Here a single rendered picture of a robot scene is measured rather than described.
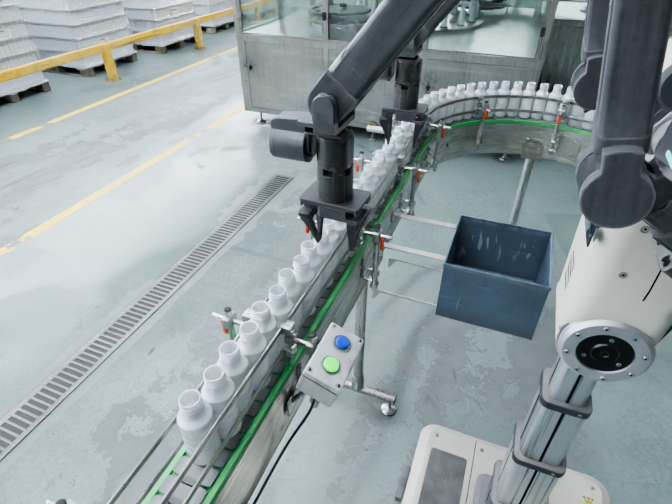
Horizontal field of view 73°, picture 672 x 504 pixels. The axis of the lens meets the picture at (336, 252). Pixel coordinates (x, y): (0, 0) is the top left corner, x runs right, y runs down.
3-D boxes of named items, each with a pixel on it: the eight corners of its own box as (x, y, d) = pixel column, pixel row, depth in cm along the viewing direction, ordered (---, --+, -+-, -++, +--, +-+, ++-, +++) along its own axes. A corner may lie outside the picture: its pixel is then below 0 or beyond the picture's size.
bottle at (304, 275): (295, 320, 113) (291, 269, 104) (290, 304, 118) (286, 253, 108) (318, 315, 115) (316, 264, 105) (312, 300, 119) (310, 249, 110)
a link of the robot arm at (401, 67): (420, 58, 97) (426, 52, 101) (389, 55, 99) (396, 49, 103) (416, 91, 101) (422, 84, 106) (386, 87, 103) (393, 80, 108)
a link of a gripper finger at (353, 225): (357, 263, 75) (358, 215, 70) (317, 253, 77) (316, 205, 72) (371, 241, 80) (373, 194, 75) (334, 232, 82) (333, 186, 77)
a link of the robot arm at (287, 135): (334, 96, 59) (356, 79, 66) (256, 86, 63) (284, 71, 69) (334, 179, 66) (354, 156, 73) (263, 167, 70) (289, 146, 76)
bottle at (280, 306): (269, 353, 105) (262, 300, 95) (270, 334, 110) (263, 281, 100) (295, 351, 105) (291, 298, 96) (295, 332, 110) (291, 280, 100)
